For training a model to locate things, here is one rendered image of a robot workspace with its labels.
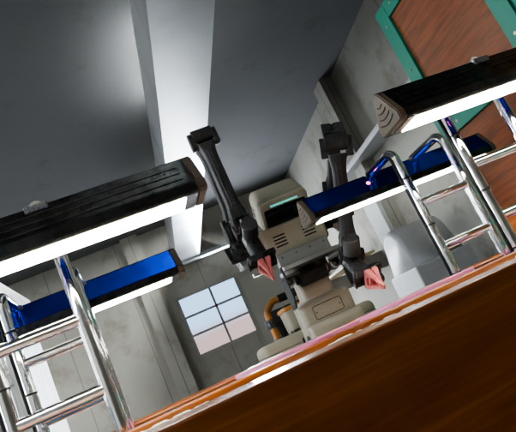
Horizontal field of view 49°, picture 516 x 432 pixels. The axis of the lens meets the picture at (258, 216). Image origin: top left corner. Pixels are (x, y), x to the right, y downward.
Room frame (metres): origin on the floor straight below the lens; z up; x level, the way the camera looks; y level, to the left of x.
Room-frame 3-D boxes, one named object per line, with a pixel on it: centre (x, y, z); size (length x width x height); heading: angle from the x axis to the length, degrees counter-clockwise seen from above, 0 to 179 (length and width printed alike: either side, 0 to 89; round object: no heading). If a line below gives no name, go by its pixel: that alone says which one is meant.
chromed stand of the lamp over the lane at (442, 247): (1.50, -0.42, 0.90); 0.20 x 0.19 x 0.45; 107
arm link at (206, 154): (1.98, 0.07, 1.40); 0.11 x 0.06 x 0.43; 103
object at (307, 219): (1.58, -0.41, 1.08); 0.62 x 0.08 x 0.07; 107
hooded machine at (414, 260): (5.39, -1.27, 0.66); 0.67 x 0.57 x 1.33; 13
